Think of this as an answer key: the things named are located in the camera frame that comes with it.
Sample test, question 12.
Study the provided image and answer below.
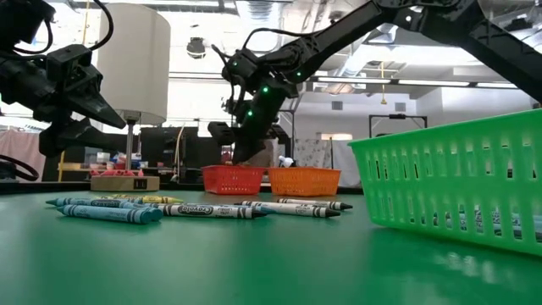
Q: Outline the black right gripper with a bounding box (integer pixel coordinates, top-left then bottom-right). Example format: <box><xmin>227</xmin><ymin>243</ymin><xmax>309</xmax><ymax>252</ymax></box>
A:
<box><xmin>231</xmin><ymin>79</ymin><xmax>300</xmax><ymax>167</ymax></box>

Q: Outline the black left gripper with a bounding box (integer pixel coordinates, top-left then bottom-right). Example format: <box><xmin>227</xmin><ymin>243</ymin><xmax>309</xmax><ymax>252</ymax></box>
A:
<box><xmin>32</xmin><ymin>81</ymin><xmax>132</xmax><ymax>158</ymax></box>

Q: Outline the pink plastic basket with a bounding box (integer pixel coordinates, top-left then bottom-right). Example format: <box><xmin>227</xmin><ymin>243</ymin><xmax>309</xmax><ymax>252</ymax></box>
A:
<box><xmin>201</xmin><ymin>164</ymin><xmax>267</xmax><ymax>196</ymax></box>

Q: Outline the orange plastic basket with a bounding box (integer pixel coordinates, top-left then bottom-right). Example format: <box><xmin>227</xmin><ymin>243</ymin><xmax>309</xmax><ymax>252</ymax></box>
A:
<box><xmin>267</xmin><ymin>167</ymin><xmax>342</xmax><ymax>198</ymax></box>

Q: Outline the white patterned cloth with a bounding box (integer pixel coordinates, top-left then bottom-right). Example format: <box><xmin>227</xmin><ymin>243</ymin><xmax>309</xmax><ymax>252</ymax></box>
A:
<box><xmin>294</xmin><ymin>138</ymin><xmax>353</xmax><ymax>187</ymax></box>

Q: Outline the white shade table lamp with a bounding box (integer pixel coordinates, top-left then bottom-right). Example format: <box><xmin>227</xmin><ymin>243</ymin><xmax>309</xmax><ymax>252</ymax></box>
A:
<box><xmin>90</xmin><ymin>3</ymin><xmax>172</xmax><ymax>193</ymax></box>

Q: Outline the pink cloth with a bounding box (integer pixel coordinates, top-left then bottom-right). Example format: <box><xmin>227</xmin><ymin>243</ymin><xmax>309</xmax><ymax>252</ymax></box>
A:
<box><xmin>0</xmin><ymin>129</ymin><xmax>47</xmax><ymax>183</ymax></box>

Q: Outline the ceiling light strip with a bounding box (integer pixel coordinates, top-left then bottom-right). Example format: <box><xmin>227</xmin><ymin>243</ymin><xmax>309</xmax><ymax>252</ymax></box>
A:
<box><xmin>168</xmin><ymin>72</ymin><xmax>232</xmax><ymax>83</ymax></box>
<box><xmin>315</xmin><ymin>75</ymin><xmax>520</xmax><ymax>91</ymax></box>

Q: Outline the green plastic basket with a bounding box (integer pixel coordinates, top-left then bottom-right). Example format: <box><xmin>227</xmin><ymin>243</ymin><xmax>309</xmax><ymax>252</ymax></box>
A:
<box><xmin>347</xmin><ymin>108</ymin><xmax>542</xmax><ymax>258</ymax></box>

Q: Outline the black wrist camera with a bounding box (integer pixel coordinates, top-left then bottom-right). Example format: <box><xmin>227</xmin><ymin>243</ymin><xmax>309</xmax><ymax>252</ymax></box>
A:
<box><xmin>207</xmin><ymin>121</ymin><xmax>236</xmax><ymax>147</ymax></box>
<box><xmin>45</xmin><ymin>43</ymin><xmax>104</xmax><ymax>92</ymax></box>

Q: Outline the black metal frame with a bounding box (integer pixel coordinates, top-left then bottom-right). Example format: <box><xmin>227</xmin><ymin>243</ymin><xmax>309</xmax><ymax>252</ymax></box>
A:
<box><xmin>368</xmin><ymin>113</ymin><xmax>429</xmax><ymax>139</ymax></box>
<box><xmin>279</xmin><ymin>108</ymin><xmax>296</xmax><ymax>160</ymax></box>

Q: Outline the black looped cable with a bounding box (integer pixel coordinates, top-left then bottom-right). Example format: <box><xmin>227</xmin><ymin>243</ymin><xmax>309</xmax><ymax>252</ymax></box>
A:
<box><xmin>0</xmin><ymin>154</ymin><xmax>40</xmax><ymax>182</ymax></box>

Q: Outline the round ceiling camera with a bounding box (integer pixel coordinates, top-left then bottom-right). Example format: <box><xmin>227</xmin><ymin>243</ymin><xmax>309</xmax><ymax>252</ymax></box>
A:
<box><xmin>185</xmin><ymin>36</ymin><xmax>207</xmax><ymax>60</ymax></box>

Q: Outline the silver ceiling duct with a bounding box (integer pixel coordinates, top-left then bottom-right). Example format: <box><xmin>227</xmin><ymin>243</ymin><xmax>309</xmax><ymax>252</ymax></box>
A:
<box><xmin>338</xmin><ymin>23</ymin><xmax>401</xmax><ymax>78</ymax></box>
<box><xmin>234</xmin><ymin>0</ymin><xmax>290</xmax><ymax>52</ymax></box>

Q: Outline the yellow hanging cord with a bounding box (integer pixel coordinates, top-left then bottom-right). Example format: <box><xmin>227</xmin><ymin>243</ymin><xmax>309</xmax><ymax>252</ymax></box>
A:
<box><xmin>379</xmin><ymin>62</ymin><xmax>388</xmax><ymax>106</ymax></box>

